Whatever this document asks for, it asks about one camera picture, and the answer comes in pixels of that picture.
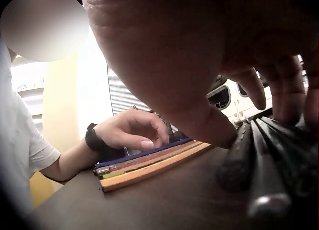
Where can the person's right hand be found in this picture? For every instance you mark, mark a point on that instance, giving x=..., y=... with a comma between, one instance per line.
x=174, y=53

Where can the person's left hand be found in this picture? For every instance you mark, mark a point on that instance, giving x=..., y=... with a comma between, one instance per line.
x=124, y=127

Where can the person's right index finger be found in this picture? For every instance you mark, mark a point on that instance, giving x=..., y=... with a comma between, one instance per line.
x=254, y=90

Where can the person's left index finger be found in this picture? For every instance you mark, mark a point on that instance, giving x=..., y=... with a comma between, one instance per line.
x=159, y=130

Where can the person's right ring finger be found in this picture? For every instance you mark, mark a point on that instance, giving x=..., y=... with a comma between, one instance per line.
x=313, y=97

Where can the person's left thumb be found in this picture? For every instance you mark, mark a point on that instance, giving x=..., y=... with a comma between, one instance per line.
x=142, y=143

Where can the person's right thumb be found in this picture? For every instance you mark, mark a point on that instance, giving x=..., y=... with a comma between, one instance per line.
x=214, y=125

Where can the person's right middle finger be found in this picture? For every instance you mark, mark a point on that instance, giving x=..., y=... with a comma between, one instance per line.
x=286, y=95

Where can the black speckled pencil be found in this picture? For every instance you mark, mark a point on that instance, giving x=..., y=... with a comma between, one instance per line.
x=236, y=160

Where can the dark pencil with silver end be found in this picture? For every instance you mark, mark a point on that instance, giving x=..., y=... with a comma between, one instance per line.
x=264, y=180

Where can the blue pencil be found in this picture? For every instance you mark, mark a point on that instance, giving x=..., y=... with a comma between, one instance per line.
x=147, y=151

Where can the metal mesh holder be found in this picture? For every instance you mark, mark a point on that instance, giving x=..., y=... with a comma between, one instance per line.
x=170, y=129

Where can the brown pencil with metal end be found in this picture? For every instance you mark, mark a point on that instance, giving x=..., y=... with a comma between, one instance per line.
x=139, y=159

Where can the pink pencil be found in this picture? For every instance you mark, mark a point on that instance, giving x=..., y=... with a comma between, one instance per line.
x=154, y=159

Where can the white office machine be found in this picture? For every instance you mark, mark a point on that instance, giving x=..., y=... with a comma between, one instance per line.
x=229, y=100

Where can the black wrist band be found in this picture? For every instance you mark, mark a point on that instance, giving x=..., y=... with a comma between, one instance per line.
x=93, y=140

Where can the grey window blind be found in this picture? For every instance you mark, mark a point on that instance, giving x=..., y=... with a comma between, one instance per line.
x=124, y=95

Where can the person's body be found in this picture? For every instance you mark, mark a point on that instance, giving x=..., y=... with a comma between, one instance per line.
x=17, y=140

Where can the white wall shelf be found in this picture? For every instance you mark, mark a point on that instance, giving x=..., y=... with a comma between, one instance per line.
x=30, y=90

